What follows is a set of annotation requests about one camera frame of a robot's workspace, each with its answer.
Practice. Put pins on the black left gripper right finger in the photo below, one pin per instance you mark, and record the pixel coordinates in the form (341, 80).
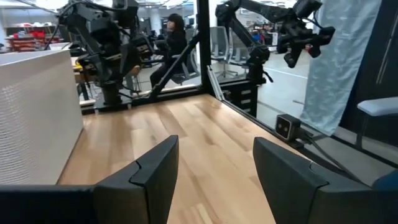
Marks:
(289, 186)

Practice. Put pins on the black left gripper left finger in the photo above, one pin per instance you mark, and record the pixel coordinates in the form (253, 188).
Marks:
(146, 189)

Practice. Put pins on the large white perforated basket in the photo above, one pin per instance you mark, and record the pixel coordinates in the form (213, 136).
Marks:
(34, 118)

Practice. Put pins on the person's leg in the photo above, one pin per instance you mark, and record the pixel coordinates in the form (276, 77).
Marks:
(387, 180)

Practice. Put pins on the black drawer cabinet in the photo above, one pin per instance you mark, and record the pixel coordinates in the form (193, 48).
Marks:
(244, 96)

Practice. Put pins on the grey chair armrest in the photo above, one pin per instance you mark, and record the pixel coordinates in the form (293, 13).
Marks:
(377, 106)

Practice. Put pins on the grey leaf-patterned cloth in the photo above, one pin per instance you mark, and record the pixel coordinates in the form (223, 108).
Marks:
(335, 62)

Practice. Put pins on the person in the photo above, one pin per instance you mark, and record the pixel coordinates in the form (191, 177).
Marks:
(172, 46)

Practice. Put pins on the grey swivel office chair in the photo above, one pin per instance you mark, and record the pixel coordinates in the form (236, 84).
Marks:
(222, 46)

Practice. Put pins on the red storage shelf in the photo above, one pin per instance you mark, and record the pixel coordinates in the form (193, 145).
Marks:
(31, 40)

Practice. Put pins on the black table edge rail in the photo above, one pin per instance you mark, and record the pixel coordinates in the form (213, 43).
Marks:
(280, 130)

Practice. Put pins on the black table-level camera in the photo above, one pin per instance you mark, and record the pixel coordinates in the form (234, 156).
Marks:
(286, 126)

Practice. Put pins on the silver aluminium frame post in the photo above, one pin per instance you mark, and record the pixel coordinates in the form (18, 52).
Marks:
(216, 84)

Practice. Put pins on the black diagonal frame brace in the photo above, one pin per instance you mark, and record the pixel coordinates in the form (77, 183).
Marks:
(174, 67)

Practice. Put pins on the black vertical frame post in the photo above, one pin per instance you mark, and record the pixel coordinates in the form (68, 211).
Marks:
(204, 43)

